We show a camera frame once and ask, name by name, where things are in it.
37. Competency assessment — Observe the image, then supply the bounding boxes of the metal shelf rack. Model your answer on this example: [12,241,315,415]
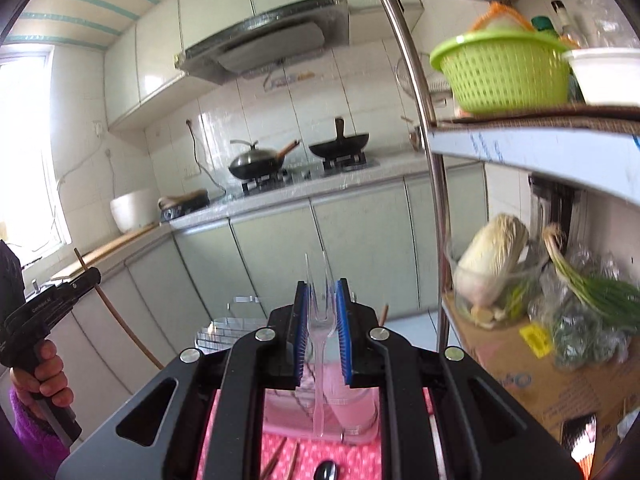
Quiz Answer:
[357,0,640,480]

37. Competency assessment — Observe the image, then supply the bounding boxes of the cardboard sheet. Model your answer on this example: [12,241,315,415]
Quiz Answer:
[442,290,640,461]

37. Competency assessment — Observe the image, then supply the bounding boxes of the brown shelf mat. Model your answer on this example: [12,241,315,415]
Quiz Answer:
[437,102,640,123]

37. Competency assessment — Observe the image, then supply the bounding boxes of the black power cable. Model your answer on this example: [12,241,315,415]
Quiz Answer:
[186,119,227,198]

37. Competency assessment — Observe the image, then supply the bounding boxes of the ginger pieces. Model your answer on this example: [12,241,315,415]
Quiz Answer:
[470,305,506,328]

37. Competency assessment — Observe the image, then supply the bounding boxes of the white rice cooker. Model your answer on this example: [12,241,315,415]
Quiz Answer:
[110,188,160,234]

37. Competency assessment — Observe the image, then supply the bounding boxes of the plastic bag of greens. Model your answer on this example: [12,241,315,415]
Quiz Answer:
[530,245,633,371]

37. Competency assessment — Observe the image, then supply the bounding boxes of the wire strainer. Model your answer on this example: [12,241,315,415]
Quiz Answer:
[395,52,448,106]

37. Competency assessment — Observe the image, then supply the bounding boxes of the black frying pan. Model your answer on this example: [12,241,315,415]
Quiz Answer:
[307,116,371,160]

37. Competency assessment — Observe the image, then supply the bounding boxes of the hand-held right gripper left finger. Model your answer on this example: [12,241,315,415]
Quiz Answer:
[55,280,313,480]

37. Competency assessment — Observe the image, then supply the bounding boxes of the yellow tag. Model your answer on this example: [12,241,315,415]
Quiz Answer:
[519,322,553,359]

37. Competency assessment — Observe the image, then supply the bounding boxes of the person's left hand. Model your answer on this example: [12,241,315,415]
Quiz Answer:
[10,340,68,413]

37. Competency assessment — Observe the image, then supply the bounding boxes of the wooden cutting board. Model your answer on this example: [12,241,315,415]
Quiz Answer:
[50,222,161,281]

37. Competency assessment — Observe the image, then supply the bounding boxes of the green plastic basket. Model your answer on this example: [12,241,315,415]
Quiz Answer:
[430,30,573,115]

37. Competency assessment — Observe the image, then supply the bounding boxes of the pale green wall cabinets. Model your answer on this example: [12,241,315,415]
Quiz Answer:
[102,0,426,133]

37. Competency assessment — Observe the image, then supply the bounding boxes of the gas stove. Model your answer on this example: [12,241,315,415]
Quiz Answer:
[240,152,381,196]

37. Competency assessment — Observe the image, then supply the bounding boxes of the glass bottle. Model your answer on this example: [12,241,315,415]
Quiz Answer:
[550,0,588,51]

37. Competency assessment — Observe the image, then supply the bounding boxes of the black wok with lid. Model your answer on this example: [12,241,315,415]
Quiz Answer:
[227,139,302,181]

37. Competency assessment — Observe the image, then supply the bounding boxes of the person's left forearm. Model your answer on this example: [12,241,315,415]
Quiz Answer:
[9,387,68,478]

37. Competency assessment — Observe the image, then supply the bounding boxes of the pink polka dot towel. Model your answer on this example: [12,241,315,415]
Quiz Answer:
[197,390,436,480]

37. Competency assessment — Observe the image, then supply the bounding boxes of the wire dish rack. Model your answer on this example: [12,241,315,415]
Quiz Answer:
[194,290,386,448]

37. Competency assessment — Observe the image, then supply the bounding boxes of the white bowl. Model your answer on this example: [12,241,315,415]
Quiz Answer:
[562,47,640,107]

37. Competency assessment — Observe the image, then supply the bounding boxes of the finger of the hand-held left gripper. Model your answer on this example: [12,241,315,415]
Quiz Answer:
[50,267,103,307]

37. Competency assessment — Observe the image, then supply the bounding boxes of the pale green base cabinets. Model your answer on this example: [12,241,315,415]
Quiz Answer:
[50,152,491,411]

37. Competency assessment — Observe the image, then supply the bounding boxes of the green capped bottle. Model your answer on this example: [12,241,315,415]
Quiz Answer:
[530,15,560,41]

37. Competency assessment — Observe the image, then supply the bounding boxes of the clear plastic fork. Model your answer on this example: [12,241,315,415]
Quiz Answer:
[304,254,335,438]

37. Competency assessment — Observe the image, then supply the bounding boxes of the black induction cooker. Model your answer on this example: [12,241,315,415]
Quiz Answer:
[157,189,211,223]

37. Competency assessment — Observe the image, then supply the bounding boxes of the napa cabbage in clear bowl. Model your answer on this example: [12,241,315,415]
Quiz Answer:
[445,240,548,331]

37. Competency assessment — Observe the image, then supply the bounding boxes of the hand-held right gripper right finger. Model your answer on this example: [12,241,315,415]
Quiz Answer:
[334,278,586,480]

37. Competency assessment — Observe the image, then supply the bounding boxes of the clear wall shelf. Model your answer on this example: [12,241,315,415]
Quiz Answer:
[262,67,313,93]

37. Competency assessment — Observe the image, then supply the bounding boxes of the smartphone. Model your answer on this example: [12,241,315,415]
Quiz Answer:
[560,412,598,463]

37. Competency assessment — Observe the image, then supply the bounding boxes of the window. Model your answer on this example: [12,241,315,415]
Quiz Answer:
[0,44,68,261]

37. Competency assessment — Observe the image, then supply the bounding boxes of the white bag with orange handles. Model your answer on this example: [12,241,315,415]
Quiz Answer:
[467,1,536,36]

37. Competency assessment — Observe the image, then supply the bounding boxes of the steel range hood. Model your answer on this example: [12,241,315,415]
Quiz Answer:
[175,0,351,86]

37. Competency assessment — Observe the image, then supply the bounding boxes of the black blender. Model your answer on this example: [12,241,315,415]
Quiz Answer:
[530,175,583,246]

